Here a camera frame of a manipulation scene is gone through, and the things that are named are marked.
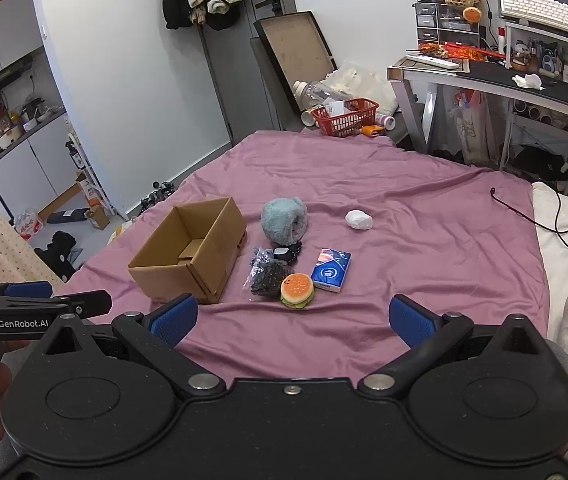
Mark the white keyboard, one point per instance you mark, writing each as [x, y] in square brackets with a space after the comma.
[551, 13]

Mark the framed cork board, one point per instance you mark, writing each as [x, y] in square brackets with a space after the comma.
[297, 49]

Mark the blue tissue pack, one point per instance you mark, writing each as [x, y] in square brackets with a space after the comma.
[330, 270]

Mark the grey desk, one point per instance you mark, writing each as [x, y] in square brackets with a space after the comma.
[416, 88]

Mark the grey door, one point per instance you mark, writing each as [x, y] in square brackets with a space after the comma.
[249, 93]

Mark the brown cardboard box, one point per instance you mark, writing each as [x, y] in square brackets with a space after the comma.
[192, 251]

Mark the small open cardboard box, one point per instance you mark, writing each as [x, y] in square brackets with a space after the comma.
[98, 217]

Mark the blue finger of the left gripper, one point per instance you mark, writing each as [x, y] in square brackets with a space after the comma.
[41, 289]

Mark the white plastic bag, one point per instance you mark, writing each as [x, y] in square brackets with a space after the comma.
[360, 82]

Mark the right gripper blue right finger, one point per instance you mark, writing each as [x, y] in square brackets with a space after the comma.
[431, 339]

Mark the black fabric pouch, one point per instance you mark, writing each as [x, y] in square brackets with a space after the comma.
[288, 254]

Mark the pink bed sheet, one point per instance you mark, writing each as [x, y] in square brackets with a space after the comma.
[449, 236]

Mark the large clear plastic jar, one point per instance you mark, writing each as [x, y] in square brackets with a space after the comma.
[316, 93]

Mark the pair of sneakers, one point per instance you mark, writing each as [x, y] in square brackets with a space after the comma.
[161, 191]

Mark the fluffy blue plush toy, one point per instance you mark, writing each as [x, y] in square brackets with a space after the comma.
[284, 221]

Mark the black polka dot clothing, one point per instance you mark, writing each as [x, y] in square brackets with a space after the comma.
[57, 253]

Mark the red plastic basket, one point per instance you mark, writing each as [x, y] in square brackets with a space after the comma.
[357, 114]

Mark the white kitchen cabinet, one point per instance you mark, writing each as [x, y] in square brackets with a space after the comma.
[41, 156]

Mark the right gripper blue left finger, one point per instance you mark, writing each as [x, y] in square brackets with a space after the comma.
[151, 340]

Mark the red white snack bag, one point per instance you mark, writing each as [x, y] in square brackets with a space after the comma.
[28, 224]

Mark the small drawer organizer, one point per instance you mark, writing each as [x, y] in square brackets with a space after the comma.
[439, 23]

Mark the plush hamburger toy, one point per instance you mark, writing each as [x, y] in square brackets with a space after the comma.
[297, 290]

